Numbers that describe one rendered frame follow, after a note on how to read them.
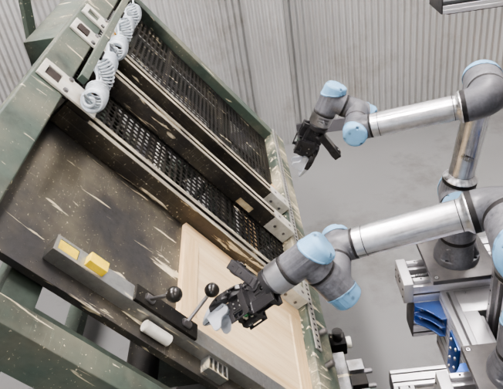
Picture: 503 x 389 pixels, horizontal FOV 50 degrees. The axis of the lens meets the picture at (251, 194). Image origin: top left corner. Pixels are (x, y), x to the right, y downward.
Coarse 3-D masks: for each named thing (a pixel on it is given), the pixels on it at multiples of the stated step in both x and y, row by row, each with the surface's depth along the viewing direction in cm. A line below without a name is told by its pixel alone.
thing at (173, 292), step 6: (168, 288) 122; (174, 288) 121; (180, 288) 123; (150, 294) 130; (162, 294) 126; (168, 294) 121; (174, 294) 121; (180, 294) 121; (150, 300) 129; (168, 300) 122; (174, 300) 121
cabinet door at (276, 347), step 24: (192, 240) 171; (192, 264) 162; (216, 264) 174; (192, 288) 153; (192, 312) 146; (288, 312) 192; (216, 336) 148; (240, 336) 158; (264, 336) 169; (288, 336) 181; (264, 360) 160; (288, 360) 171; (288, 384) 161
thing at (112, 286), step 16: (64, 240) 121; (48, 256) 118; (64, 256) 118; (80, 256) 122; (80, 272) 121; (112, 272) 127; (96, 288) 124; (112, 288) 124; (128, 288) 128; (128, 304) 127; (144, 320) 130; (160, 320) 130; (176, 336) 134; (208, 336) 141; (192, 352) 137; (208, 352) 137; (224, 352) 142; (240, 368) 143; (256, 368) 149; (240, 384) 145; (256, 384) 146; (272, 384) 151
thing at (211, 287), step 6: (210, 282) 136; (204, 288) 136; (210, 288) 135; (216, 288) 135; (210, 294) 135; (216, 294) 135; (204, 300) 135; (198, 306) 135; (192, 318) 135; (186, 324) 134
